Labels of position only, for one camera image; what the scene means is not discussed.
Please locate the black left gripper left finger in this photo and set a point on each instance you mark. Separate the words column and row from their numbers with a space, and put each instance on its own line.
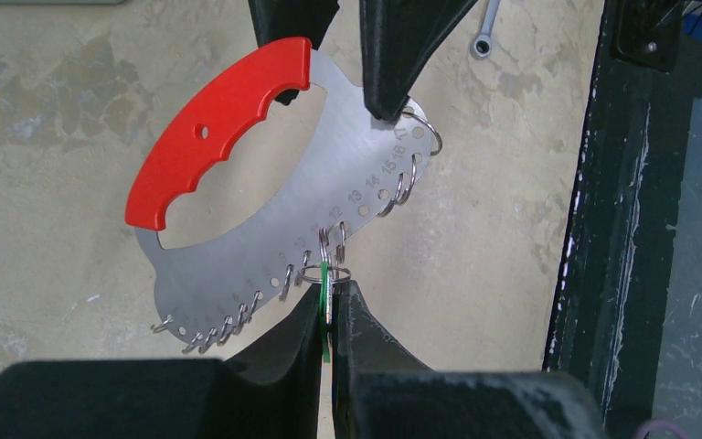
column 268, row 390

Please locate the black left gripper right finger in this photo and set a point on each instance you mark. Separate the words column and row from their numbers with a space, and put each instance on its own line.
column 380, row 390

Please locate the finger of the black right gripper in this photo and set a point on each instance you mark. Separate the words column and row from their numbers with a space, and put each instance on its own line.
column 398, row 38
column 288, row 33

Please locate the green key tag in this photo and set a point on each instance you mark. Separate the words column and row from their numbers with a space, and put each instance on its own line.
column 325, row 309

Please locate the steel key organizer red handle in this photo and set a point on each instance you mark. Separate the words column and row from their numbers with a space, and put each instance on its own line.
column 261, row 178

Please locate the silver combination wrench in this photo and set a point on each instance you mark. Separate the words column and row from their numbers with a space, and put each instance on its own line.
column 482, row 44

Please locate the clear plastic storage bin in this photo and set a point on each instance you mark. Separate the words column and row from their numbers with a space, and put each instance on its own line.
column 61, row 2

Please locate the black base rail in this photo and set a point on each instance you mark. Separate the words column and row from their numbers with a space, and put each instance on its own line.
column 608, row 313

